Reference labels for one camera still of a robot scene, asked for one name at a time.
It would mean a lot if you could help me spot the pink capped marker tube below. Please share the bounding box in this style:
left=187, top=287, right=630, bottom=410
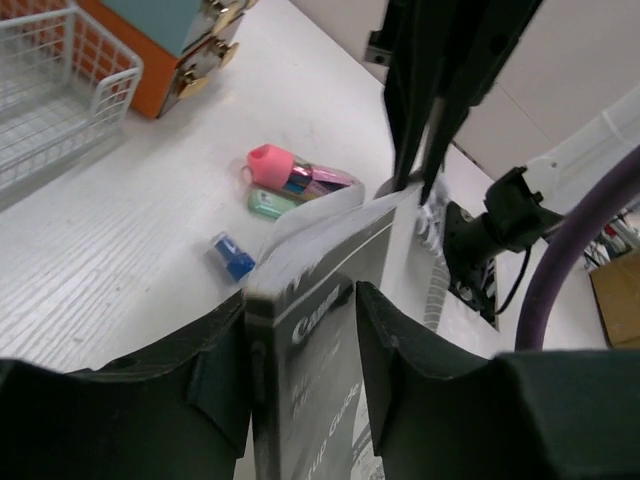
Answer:
left=246, top=144, right=360, bottom=201

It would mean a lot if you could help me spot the teal orange drawer box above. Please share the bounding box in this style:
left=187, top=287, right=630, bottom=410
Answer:
left=78, top=0, right=256, bottom=119

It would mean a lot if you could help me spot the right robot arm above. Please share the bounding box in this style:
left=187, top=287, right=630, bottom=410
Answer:
left=365, top=1, right=639, bottom=253

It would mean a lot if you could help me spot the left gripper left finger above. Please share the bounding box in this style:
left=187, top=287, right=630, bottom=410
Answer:
left=1, top=295, right=250, bottom=479

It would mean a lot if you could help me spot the green highlighter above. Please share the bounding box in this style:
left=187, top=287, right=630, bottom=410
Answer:
left=247, top=187, right=300, bottom=219

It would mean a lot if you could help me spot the white wire desk organizer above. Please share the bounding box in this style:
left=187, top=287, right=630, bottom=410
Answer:
left=1, top=1, right=143, bottom=198

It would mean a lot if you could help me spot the cardboard box background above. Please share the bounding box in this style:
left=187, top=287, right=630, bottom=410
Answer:
left=590, top=250, right=640, bottom=349

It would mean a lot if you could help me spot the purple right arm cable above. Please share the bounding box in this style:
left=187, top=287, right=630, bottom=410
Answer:
left=514, top=144, right=640, bottom=354

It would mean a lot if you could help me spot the grey spiral setup guide booklet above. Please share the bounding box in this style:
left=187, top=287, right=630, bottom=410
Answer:
left=244, top=176, right=450, bottom=479

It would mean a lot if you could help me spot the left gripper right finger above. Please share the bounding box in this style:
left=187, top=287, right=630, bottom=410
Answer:
left=355, top=282, right=639, bottom=479

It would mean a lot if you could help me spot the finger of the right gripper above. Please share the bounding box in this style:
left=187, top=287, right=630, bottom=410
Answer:
left=367, top=1, right=480, bottom=193
left=424, top=0, right=541, bottom=195

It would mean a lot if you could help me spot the clear bottle blue cap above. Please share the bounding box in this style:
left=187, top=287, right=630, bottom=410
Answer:
left=207, top=232, right=256, bottom=283

